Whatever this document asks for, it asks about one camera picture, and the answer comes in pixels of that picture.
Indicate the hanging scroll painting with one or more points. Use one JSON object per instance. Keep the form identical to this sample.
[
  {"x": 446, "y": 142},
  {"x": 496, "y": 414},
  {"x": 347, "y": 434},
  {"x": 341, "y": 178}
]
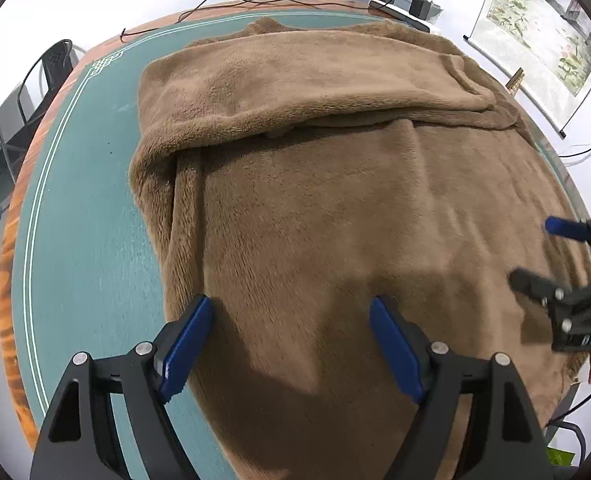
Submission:
[{"x": 549, "y": 42}]

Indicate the green table mat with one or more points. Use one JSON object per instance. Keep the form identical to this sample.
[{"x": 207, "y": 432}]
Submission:
[{"x": 87, "y": 276}]

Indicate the brown fleece sweater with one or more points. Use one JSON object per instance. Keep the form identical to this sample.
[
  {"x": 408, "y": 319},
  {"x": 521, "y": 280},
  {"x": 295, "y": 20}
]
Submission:
[{"x": 294, "y": 174}]

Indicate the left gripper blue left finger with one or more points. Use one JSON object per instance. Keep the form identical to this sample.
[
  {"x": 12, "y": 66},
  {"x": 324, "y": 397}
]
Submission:
[{"x": 178, "y": 346}]

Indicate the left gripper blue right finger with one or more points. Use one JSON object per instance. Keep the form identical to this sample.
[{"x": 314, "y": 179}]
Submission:
[{"x": 404, "y": 346}]

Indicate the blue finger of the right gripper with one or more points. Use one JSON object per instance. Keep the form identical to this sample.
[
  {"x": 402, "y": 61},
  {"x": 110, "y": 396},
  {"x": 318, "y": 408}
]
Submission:
[{"x": 573, "y": 230}]

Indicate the black power adapter near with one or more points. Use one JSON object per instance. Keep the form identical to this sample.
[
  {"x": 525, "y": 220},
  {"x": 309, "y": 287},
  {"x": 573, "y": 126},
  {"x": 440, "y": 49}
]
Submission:
[{"x": 420, "y": 9}]

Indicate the white power strip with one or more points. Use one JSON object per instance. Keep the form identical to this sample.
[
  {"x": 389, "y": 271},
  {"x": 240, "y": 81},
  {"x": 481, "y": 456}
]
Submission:
[{"x": 393, "y": 11}]

